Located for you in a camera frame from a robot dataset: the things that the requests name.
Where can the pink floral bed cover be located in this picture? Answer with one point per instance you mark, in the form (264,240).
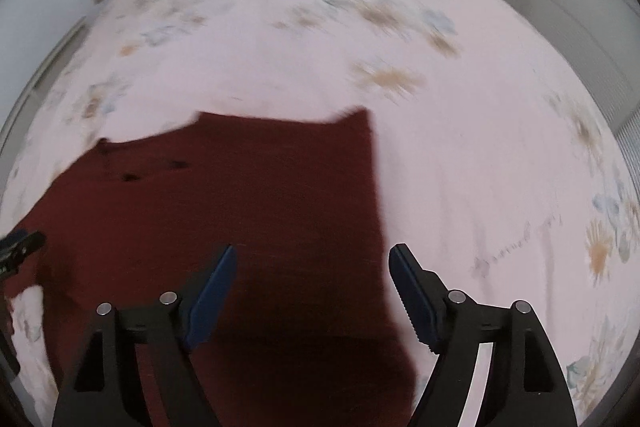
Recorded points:
(313,136)

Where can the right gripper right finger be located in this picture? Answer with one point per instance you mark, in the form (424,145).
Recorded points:
(525,385)

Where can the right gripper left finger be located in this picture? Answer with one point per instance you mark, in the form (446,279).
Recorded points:
(134,367)

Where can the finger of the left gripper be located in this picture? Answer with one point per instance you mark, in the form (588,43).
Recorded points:
(16,247)

